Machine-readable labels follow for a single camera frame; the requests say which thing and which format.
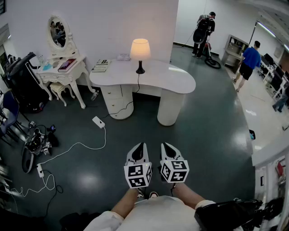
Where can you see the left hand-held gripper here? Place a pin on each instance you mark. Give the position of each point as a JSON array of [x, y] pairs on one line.
[[137, 173]]

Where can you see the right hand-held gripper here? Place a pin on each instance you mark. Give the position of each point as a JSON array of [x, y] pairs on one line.
[[175, 171]]

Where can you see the table lamp with cream shade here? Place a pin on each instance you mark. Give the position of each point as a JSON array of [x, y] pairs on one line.
[[140, 49]]

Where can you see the black shoulder bag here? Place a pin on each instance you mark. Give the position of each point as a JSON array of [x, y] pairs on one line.
[[225, 214]]

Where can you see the person's left forearm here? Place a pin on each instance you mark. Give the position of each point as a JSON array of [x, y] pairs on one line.
[[125, 201]]

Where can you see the person's right forearm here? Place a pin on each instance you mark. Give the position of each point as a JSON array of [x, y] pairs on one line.
[[187, 194]]

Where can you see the person's left shoe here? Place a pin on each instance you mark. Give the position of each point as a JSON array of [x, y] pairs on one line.
[[140, 192]]

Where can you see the person's shoe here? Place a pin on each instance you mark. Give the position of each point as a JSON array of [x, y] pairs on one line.
[[140, 192], [153, 195]]

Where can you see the person's right shoe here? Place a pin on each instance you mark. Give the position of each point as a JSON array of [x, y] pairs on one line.
[[153, 195]]

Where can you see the large white power strip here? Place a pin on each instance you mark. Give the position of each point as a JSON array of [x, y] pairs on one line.
[[98, 122]]

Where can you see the person's white shirt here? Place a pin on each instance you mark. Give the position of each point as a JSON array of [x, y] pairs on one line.
[[158, 214]]

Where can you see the clear water bottle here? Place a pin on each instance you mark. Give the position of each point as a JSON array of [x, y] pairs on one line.
[[94, 95]]

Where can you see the white curved vanity desk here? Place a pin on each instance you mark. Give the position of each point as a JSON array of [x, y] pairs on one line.
[[158, 79]]

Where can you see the small black blue device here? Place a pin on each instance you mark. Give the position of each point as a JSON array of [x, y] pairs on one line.
[[252, 134]]

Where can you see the thick paperback book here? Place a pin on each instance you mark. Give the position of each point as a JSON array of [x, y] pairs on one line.
[[101, 66]]

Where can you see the white storage rack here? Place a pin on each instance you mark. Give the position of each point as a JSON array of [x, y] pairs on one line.
[[268, 155]]

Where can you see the white tissue pack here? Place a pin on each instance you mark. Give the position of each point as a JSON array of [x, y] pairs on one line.
[[123, 57]]

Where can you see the small white power strip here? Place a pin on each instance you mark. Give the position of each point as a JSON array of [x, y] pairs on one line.
[[40, 170]]

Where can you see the white carved dressing table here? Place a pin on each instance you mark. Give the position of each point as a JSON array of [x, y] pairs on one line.
[[67, 77]]

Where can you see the white carved stool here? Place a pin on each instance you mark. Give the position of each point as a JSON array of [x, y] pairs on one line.
[[57, 86]]

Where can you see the red hardcover book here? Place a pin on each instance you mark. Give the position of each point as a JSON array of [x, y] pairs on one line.
[[67, 65]]

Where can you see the grey shelf cabinet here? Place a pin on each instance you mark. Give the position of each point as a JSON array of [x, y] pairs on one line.
[[232, 56]]

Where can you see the blue face mask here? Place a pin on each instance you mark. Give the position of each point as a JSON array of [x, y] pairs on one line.
[[47, 67]]

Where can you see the row of office desks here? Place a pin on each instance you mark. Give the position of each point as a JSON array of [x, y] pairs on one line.
[[275, 79]]

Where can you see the large black case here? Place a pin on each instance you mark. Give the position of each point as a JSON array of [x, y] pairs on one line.
[[22, 85]]

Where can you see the clear glass cup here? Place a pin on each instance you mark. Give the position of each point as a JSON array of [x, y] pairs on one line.
[[40, 60]]

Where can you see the blue chair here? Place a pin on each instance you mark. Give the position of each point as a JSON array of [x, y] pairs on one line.
[[11, 106]]

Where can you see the oval white framed mirror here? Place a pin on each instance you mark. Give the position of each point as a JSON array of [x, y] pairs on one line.
[[57, 33]]

